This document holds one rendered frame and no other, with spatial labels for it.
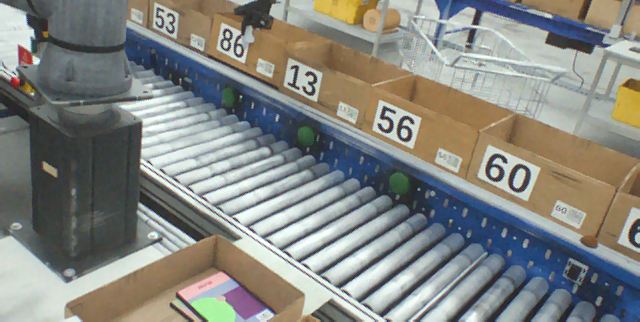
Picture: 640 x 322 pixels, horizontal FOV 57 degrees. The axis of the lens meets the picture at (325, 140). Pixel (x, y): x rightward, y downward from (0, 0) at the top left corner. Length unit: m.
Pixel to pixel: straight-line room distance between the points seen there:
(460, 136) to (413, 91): 0.44
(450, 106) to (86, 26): 1.31
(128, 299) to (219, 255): 0.24
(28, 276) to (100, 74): 0.48
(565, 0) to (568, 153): 4.17
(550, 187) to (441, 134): 0.35
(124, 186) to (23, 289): 0.30
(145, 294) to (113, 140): 0.34
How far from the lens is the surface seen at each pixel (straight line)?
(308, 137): 2.04
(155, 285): 1.36
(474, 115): 2.10
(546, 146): 2.03
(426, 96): 2.17
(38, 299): 1.40
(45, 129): 1.39
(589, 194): 1.73
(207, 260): 1.44
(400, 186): 1.87
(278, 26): 2.56
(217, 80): 2.38
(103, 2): 1.26
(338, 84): 2.01
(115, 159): 1.39
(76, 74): 1.29
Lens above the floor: 1.66
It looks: 24 degrees down
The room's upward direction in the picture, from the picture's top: 11 degrees clockwise
